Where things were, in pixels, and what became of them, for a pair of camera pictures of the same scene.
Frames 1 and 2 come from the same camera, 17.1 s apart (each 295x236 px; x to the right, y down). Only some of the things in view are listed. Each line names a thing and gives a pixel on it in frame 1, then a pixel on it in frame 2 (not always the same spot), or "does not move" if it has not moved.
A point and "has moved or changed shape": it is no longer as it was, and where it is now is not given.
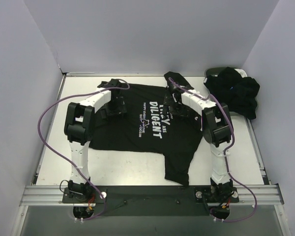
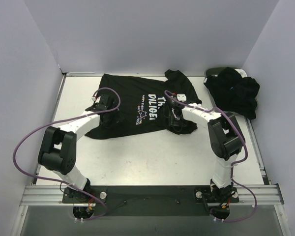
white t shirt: x=242 y=72 does not move
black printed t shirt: x=149 y=122 has moved or changed shape
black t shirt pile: x=238 y=93 does not move
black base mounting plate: x=153 y=200 does not move
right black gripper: x=173 y=105 → x=175 y=122
